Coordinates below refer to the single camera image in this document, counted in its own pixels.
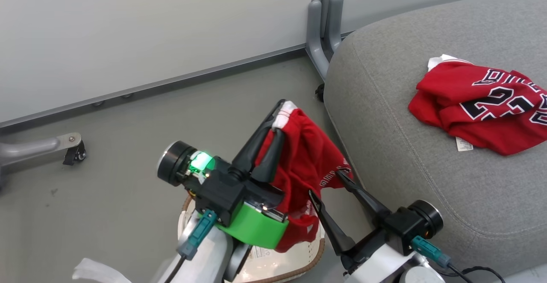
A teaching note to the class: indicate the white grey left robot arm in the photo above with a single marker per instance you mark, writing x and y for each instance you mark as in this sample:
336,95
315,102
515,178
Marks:
209,261

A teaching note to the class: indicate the white laundry basket brown rim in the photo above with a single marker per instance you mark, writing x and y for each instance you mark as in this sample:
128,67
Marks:
273,266

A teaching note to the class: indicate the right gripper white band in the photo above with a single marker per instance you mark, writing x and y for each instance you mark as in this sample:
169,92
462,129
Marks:
384,253

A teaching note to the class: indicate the grey aluminium base rail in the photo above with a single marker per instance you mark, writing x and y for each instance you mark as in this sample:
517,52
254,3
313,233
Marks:
149,88

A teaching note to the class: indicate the black caster wheel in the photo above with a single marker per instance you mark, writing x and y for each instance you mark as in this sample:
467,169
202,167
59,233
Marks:
76,154

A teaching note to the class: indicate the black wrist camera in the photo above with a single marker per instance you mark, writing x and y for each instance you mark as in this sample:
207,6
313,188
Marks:
425,216
177,163

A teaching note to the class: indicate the grey metal partition post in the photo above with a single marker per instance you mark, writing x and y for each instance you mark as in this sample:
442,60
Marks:
324,26

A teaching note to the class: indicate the grey fabric sofa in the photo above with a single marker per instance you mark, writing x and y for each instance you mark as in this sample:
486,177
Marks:
406,146

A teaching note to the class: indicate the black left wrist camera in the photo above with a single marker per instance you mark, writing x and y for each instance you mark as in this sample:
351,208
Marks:
177,163

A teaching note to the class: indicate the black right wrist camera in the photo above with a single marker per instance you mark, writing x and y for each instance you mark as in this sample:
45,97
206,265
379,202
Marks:
425,216

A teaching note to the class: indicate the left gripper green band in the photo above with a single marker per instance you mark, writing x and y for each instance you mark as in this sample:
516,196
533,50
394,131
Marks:
252,225

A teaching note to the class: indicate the grey metal partition leg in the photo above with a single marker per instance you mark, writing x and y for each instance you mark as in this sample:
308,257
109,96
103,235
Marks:
30,148

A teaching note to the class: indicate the red shorts white trim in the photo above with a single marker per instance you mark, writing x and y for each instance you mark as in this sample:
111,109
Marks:
303,159

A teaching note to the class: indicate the white cloth garment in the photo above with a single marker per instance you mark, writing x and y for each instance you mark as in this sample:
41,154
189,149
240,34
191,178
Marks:
98,272

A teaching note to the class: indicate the red basketball jersey black lettering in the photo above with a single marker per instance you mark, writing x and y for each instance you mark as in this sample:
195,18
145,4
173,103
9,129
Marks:
478,112

